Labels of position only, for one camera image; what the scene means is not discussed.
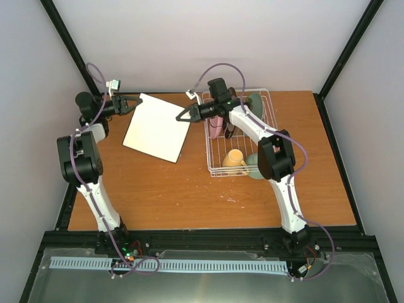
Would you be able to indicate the yellow mug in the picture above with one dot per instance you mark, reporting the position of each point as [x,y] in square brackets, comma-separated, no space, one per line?
[234,163]

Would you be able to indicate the white wire dish rack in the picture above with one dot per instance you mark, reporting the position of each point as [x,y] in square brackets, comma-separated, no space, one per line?
[217,149]

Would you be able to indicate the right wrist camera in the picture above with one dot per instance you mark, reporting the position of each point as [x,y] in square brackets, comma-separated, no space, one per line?
[192,95]

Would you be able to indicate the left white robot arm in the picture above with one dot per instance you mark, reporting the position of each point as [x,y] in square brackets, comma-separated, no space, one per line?
[80,161]

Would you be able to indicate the pink plate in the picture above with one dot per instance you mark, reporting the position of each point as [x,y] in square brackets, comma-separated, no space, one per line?
[215,124]

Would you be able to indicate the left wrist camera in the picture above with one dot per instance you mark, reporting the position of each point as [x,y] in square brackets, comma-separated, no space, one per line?
[113,86]

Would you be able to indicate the black aluminium frame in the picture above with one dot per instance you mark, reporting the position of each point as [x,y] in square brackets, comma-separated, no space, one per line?
[349,238]

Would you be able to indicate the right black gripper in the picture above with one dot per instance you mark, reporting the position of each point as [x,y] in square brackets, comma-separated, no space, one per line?
[178,117]

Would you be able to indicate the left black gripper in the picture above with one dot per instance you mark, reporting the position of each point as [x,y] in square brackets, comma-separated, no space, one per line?
[120,105]

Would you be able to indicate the mint green bowl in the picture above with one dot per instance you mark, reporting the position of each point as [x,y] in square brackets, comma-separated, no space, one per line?
[252,165]

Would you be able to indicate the teal flower plate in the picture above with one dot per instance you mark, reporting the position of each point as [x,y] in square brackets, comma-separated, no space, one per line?
[255,104]

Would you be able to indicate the white square plate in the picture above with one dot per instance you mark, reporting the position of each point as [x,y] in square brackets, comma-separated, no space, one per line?
[154,130]

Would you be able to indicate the light blue cable duct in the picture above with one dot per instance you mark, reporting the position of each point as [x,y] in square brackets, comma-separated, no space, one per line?
[172,265]

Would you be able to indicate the dark striped rim plate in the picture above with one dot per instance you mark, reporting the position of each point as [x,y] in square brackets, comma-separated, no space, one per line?
[228,128]

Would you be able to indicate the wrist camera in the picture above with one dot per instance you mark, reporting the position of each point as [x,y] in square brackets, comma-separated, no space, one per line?
[192,95]
[113,86]

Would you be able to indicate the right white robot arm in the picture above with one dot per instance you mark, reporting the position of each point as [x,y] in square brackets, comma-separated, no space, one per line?
[276,159]

